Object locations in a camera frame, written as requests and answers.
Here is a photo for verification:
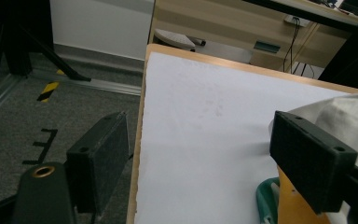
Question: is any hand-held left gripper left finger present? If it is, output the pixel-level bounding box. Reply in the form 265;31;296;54
65;110;131;217

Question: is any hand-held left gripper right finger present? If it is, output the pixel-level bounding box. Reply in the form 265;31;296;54
268;110;358;216

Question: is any white tote bag green trim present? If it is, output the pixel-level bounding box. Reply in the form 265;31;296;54
255;91;358;224

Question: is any yellow black floor tape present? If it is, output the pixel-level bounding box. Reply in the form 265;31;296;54
36;68;66;103

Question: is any white table cover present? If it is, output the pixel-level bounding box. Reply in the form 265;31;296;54
134;50;358;224

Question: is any wooden table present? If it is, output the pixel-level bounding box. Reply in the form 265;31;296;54
125;43;358;224

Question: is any white power strip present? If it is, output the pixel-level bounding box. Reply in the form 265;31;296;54
283;14;311;28

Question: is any grey footrest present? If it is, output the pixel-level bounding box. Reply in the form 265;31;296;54
153;28;207;52

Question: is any black stand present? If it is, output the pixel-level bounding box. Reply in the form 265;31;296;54
0;0;92;106

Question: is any beige desk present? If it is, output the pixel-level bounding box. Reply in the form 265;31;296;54
148;0;358;69

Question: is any green drawer handle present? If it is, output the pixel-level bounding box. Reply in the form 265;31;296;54
254;40;282;54

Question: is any black cable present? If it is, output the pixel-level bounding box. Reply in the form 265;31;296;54
282;17;315;77

